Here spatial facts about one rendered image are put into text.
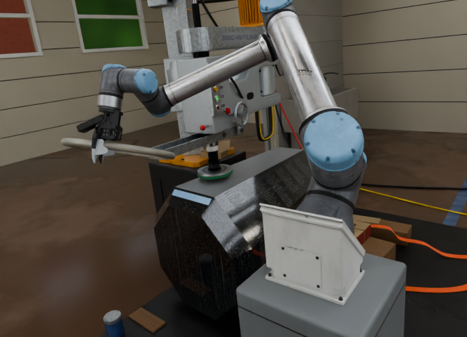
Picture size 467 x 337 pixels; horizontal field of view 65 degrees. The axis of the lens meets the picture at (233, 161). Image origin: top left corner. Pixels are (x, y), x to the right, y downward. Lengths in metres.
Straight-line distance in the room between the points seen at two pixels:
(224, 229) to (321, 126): 1.08
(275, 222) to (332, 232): 0.18
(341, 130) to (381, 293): 0.49
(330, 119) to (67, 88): 7.60
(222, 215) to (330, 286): 0.96
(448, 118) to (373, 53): 1.63
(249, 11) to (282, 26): 1.30
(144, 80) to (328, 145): 0.73
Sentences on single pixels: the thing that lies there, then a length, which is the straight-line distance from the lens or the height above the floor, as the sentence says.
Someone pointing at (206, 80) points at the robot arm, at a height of 1.45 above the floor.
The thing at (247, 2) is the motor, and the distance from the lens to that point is 2.61.
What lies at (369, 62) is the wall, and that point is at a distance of 7.02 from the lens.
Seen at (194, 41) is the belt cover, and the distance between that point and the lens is 2.02.
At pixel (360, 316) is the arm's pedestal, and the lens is 1.09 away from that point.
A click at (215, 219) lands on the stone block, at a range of 1.94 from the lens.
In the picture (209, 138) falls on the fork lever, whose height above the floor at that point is 1.10.
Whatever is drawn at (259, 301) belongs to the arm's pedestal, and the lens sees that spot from 1.14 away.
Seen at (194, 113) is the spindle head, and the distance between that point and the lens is 2.09.
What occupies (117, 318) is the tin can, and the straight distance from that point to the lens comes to 2.40.
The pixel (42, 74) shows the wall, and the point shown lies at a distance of 8.16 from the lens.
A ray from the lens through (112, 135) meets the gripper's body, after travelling 1.45.
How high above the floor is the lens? 1.54
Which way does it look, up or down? 16 degrees down
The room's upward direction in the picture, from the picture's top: 6 degrees counter-clockwise
